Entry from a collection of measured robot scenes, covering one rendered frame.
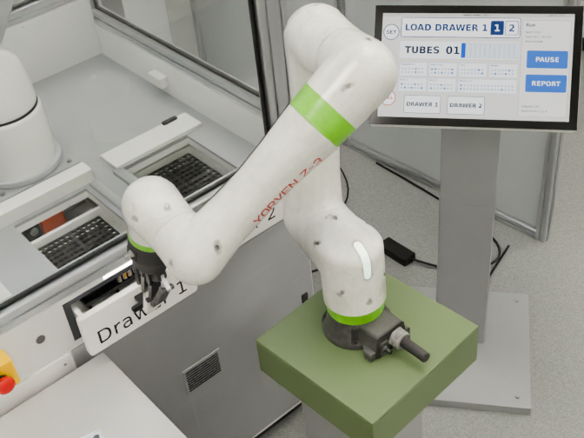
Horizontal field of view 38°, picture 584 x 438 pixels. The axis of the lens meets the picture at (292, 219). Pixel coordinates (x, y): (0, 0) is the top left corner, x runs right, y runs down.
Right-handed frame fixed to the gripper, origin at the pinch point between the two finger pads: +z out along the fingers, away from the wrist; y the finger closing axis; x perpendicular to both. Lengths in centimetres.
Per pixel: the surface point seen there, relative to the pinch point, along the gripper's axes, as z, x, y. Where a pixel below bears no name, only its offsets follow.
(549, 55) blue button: -23, 112, 11
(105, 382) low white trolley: 16.0, -14.5, 3.7
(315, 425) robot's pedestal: 24.9, 19.7, 37.8
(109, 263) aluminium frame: 0.4, -1.6, -13.1
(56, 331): 9.1, -17.7, -9.9
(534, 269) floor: 87, 149, 30
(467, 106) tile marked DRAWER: -10, 94, 5
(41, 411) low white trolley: 17.0, -28.8, 0.6
